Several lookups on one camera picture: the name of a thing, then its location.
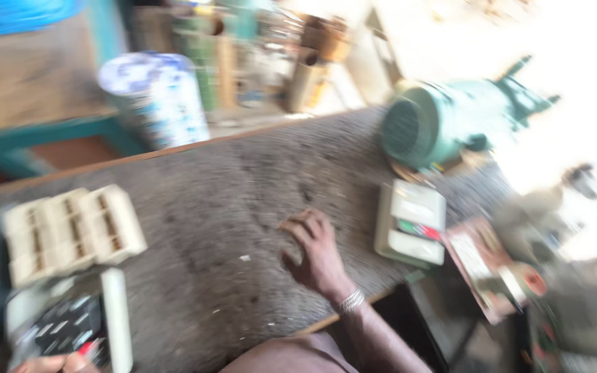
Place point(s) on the cluttered shelf of tins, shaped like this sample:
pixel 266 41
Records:
pixel 257 57

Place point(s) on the person's right hand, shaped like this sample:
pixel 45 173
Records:
pixel 319 259

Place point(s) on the green electric motor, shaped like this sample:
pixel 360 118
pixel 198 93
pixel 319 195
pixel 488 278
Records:
pixel 433 124

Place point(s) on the white device with black keypad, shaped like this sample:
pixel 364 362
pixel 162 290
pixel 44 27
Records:
pixel 65 321

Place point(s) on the person's left fingers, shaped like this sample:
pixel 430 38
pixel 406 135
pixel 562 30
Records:
pixel 78 363

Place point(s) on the person's brown shorts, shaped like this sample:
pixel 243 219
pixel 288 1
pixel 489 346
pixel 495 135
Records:
pixel 288 355

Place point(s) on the reddish brown circuit board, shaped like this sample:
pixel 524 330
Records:
pixel 485 269

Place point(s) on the teal wooden bench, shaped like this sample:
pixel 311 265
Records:
pixel 34 93

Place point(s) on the white switch box coloured buttons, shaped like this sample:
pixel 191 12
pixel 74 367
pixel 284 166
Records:
pixel 412 223

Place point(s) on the person's left hand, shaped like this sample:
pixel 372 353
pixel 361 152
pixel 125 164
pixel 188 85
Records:
pixel 55 364

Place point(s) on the blue plastic sheet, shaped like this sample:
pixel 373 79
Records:
pixel 18 13

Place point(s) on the blue white patterned cylinder container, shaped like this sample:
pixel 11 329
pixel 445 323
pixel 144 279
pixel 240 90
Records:
pixel 158 98

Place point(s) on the cream slotted terminal block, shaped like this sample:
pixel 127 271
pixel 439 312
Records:
pixel 70 233

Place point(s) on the grey machine with parts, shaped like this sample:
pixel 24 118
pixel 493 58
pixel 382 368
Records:
pixel 578 300

